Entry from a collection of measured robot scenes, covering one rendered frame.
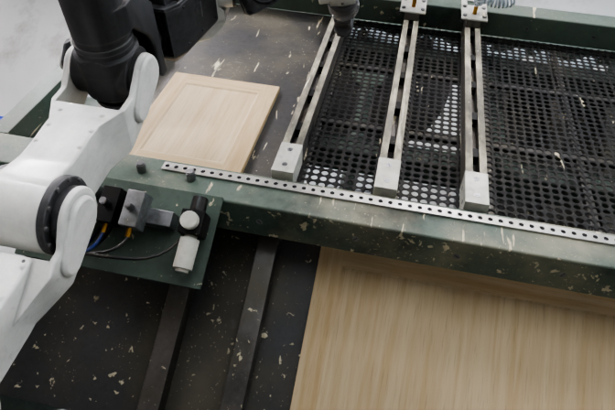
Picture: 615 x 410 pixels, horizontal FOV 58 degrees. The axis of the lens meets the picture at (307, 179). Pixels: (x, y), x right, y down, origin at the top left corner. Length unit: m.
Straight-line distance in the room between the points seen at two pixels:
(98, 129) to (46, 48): 5.47
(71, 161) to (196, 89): 0.93
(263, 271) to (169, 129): 0.52
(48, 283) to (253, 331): 0.72
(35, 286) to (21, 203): 0.14
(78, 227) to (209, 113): 0.88
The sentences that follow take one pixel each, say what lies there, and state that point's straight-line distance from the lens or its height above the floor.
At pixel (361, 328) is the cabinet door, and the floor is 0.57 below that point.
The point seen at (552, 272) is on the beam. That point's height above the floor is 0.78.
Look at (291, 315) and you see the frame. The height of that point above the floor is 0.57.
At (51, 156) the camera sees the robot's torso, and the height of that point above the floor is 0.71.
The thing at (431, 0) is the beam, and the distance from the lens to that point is 2.43.
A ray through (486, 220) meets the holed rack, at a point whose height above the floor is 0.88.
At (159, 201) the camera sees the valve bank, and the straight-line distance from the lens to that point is 1.49.
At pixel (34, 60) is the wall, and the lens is 6.59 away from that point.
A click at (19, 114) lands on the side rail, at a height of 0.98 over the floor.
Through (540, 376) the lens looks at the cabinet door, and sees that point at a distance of 1.68.
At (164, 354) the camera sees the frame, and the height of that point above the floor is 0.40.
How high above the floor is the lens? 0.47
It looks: 17 degrees up
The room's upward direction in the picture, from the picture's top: 12 degrees clockwise
